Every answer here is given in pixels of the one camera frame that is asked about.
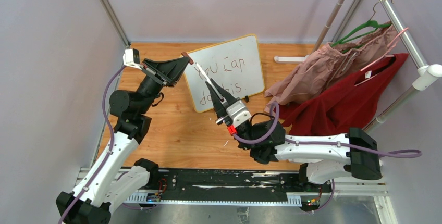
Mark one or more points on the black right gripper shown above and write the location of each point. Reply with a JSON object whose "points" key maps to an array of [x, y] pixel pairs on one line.
{"points": [[220, 109]]}

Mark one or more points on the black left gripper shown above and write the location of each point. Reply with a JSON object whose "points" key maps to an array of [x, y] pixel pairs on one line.
{"points": [[173, 69]]}

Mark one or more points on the brown marker cap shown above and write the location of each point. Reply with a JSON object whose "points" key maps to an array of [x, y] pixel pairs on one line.
{"points": [[186, 55]]}

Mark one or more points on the yellow framed whiteboard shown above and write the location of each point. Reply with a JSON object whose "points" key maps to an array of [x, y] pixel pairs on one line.
{"points": [[235, 65]]}

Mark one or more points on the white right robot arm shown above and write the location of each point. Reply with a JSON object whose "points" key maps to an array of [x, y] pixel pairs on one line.
{"points": [[322, 158]]}

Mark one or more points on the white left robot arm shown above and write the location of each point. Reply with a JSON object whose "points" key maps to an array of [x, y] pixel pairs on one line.
{"points": [[114, 153]]}

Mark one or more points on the pink garment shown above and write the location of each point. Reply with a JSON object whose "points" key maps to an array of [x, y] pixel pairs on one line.
{"points": [[328, 65]]}

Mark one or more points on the red garment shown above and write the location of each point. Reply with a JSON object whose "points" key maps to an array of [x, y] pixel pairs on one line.
{"points": [[351, 102]]}

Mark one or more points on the pink clothes hanger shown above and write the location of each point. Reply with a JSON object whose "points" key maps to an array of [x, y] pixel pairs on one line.
{"points": [[388, 50]]}

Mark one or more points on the green clothes hanger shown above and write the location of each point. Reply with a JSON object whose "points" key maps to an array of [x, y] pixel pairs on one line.
{"points": [[368, 24]]}

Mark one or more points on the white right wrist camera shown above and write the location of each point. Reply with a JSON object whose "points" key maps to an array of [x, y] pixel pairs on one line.
{"points": [[239, 113]]}

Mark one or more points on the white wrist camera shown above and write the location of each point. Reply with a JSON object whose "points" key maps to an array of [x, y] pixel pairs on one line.
{"points": [[239, 113], [131, 58]]}

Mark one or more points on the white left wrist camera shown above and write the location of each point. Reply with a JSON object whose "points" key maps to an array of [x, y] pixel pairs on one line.
{"points": [[131, 58]]}

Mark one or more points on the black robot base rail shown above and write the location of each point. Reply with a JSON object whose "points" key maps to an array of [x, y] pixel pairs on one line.
{"points": [[142, 188]]}

